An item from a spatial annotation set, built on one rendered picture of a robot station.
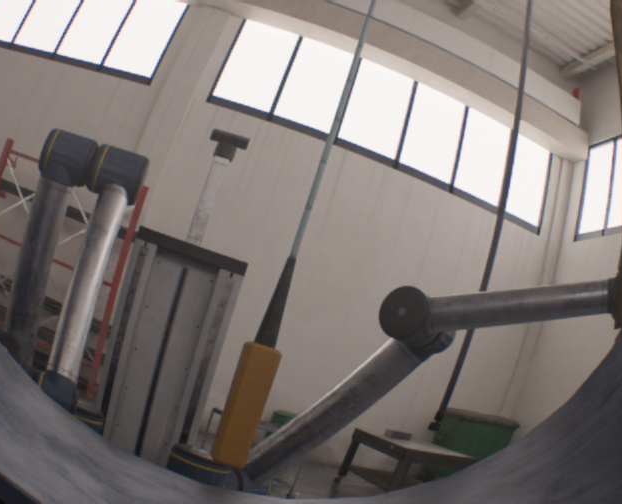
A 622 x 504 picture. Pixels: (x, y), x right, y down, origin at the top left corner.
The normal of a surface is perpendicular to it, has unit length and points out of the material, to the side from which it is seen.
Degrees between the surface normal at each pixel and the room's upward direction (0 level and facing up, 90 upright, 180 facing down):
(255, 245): 90
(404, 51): 90
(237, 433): 90
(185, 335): 90
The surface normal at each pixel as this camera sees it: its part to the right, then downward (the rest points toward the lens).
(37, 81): 0.21, -0.09
